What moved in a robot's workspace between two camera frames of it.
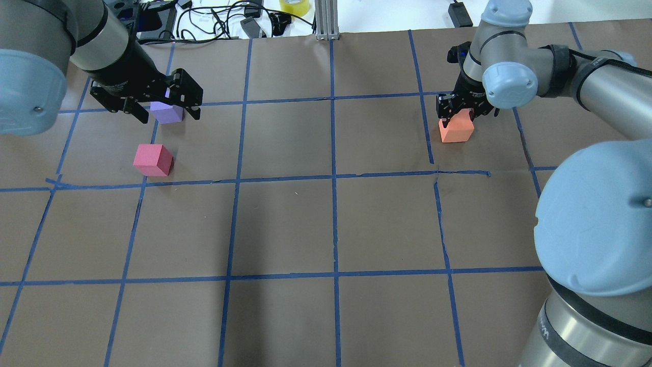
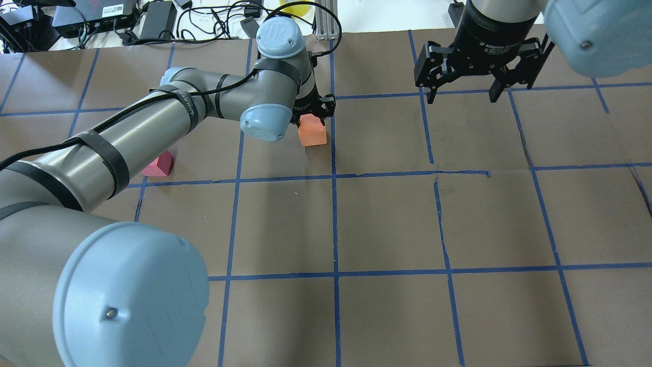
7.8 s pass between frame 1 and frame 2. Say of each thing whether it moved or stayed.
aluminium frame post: stayed
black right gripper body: moved
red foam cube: stayed
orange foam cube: moved
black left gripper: moved
